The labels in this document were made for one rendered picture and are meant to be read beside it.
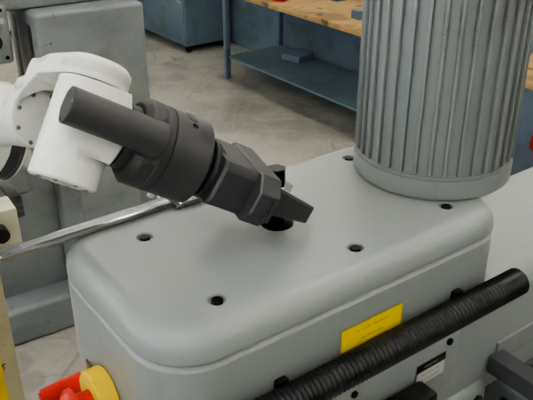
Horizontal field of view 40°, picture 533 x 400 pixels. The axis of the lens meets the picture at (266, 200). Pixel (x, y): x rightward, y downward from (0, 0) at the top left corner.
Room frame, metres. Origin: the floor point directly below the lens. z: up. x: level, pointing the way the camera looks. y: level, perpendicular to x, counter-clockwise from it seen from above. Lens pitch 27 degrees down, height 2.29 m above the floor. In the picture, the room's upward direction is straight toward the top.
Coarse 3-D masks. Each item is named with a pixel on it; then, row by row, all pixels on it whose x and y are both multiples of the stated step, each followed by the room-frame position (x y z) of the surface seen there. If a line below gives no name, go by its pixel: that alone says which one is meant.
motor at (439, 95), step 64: (384, 0) 0.82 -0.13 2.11; (448, 0) 0.77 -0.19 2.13; (512, 0) 0.78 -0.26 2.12; (384, 64) 0.81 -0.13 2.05; (448, 64) 0.77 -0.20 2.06; (512, 64) 0.79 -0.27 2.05; (384, 128) 0.81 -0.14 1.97; (448, 128) 0.77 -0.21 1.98; (512, 128) 0.81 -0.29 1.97; (448, 192) 0.77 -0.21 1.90
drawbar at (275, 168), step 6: (270, 168) 0.72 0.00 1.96; (276, 168) 0.72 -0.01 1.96; (282, 168) 0.72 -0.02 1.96; (276, 174) 0.71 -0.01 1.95; (282, 174) 0.71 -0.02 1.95; (282, 180) 0.71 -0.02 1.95; (282, 186) 0.71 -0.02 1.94; (270, 222) 0.71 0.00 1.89; (276, 222) 0.71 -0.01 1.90; (282, 222) 0.71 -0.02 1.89; (270, 228) 0.71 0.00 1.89; (276, 228) 0.71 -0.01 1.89; (282, 228) 0.71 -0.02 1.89
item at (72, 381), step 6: (78, 372) 0.68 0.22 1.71; (66, 378) 0.67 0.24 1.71; (72, 378) 0.67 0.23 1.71; (78, 378) 0.67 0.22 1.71; (54, 384) 0.66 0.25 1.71; (60, 384) 0.66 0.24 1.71; (66, 384) 0.66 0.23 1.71; (72, 384) 0.66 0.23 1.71; (78, 384) 0.66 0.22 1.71; (42, 390) 0.65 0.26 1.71; (48, 390) 0.65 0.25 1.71; (54, 390) 0.65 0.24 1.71; (60, 390) 0.65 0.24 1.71; (78, 390) 0.66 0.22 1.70; (42, 396) 0.64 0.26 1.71; (48, 396) 0.64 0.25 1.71; (54, 396) 0.64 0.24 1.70
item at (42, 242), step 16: (128, 208) 0.74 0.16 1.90; (144, 208) 0.74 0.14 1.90; (160, 208) 0.75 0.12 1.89; (176, 208) 0.75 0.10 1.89; (80, 224) 0.70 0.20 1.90; (96, 224) 0.70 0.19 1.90; (112, 224) 0.71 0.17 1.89; (32, 240) 0.67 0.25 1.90; (48, 240) 0.67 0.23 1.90; (64, 240) 0.67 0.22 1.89; (0, 256) 0.64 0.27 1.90; (16, 256) 0.64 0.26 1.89
